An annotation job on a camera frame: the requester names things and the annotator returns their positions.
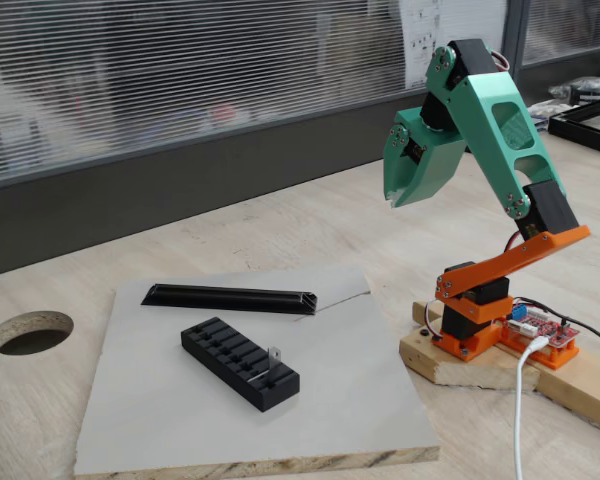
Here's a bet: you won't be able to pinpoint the small grey metal part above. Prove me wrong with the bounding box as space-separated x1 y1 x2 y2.
246 347 283 384

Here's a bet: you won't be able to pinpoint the black slotted holder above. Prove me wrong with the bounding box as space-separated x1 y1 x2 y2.
180 316 301 413

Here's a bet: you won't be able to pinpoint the white paper sheets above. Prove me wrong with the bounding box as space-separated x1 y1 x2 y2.
524 98 572 119

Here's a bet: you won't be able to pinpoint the white printed paper sheet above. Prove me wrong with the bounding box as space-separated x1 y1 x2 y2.
398 0 510 91

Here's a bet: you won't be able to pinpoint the clear bag with black parts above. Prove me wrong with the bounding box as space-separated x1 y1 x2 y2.
548 74 600 109

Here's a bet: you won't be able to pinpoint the horizontal window blinds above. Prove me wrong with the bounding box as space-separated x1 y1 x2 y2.
0 0 509 176
522 0 600 65

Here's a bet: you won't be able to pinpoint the wooden base block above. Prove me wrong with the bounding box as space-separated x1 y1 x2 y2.
398 298 542 392

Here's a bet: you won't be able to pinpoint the red controller board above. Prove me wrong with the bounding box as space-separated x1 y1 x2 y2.
499 301 581 349

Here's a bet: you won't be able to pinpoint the long wooden plank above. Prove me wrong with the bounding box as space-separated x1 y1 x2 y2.
499 344 600 437

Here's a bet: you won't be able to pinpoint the grey topped plywood board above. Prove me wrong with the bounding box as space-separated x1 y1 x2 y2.
73 266 441 476

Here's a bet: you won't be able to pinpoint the black rectangular frame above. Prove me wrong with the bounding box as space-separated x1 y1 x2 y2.
547 94 600 159

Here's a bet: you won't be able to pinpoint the orange controller board mount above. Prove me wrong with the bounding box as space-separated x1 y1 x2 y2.
497 319 581 372

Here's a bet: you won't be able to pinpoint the black rail profile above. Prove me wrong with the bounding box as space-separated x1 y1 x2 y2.
140 282 319 316

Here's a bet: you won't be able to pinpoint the black cable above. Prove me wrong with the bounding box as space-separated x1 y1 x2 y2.
514 296 600 351

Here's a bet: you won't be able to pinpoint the white usb cable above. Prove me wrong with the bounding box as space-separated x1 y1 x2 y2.
512 335 549 480

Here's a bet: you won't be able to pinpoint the dark grey window frame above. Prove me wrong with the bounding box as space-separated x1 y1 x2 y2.
0 0 600 281

